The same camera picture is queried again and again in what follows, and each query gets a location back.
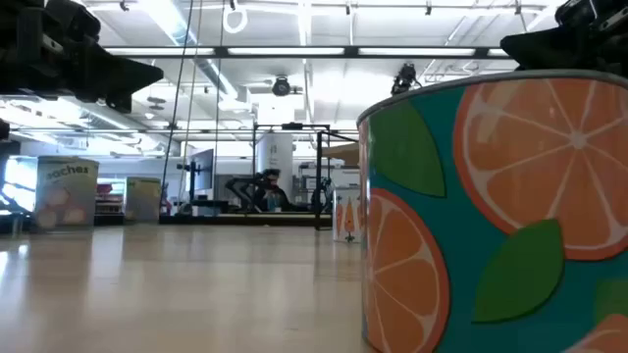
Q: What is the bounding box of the white background shelving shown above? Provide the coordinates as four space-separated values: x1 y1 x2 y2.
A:
295 163 318 207

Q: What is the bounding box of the black background gantry frame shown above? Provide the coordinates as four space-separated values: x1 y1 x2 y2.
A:
251 122 362 231

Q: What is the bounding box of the black background table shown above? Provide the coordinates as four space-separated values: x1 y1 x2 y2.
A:
159 211 335 229

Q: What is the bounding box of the white round pillar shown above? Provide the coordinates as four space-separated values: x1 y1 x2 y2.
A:
257 131 295 202

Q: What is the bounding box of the black background robot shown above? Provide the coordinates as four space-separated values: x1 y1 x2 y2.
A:
224 169 291 213

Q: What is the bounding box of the yellow-green label can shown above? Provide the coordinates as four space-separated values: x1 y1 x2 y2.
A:
124 176 163 225

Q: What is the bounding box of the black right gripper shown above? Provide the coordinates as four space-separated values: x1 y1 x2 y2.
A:
498 0 628 78

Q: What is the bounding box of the background storage shelf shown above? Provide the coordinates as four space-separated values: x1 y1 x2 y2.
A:
95 178 127 217

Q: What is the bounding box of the white hanging ring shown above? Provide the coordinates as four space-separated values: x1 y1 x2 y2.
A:
223 4 249 35

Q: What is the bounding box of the black ceiling-mounted device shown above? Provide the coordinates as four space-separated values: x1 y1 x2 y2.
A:
391 62 423 97

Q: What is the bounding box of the white carrots label can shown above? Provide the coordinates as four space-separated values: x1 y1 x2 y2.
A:
332 188 363 245

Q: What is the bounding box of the black round ceiling fixture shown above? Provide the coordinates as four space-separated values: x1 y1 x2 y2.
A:
271 76 293 98

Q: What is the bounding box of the thin hanging cable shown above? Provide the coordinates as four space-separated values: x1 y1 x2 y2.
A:
159 0 196 212
177 0 204 210
213 0 227 210

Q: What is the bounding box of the long linear ceiling light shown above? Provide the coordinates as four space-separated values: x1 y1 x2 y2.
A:
102 45 514 60

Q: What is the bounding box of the teal orange-slice label can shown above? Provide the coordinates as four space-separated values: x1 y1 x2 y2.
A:
356 69 628 353

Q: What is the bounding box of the black background monitor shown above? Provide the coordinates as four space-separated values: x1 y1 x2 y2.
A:
188 148 216 195

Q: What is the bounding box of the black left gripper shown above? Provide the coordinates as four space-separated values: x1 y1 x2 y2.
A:
0 0 166 114

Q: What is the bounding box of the cream peaches label can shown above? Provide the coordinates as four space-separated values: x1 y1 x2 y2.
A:
34 155 100 230

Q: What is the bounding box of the bright background screen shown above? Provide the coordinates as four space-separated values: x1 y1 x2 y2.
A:
0 140 39 220

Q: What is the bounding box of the wooden shelf with black legs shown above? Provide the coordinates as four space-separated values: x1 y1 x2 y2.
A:
321 141 363 167

